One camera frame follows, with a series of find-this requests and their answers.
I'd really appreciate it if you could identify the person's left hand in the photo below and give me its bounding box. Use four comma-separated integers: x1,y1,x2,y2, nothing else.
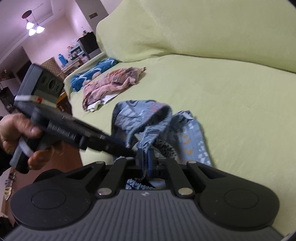
1,113,64,173

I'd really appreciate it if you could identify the blue water bottle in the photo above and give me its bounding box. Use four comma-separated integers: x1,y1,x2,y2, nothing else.
58,54,68,66

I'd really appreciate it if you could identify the blue white patterned garment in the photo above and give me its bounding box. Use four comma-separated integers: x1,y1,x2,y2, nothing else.
70,58,119,92

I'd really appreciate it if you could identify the pink patterned garment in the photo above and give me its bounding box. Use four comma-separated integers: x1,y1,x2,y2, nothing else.
82,67,147,111

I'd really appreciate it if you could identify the ceiling lamp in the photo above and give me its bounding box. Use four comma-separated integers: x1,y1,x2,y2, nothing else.
22,10,45,36

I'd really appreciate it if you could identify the dark cabinet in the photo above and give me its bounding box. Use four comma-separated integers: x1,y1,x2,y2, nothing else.
78,32,101,59

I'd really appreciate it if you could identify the light green sofa cover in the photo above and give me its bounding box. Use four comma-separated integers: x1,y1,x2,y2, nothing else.
65,1,295,235

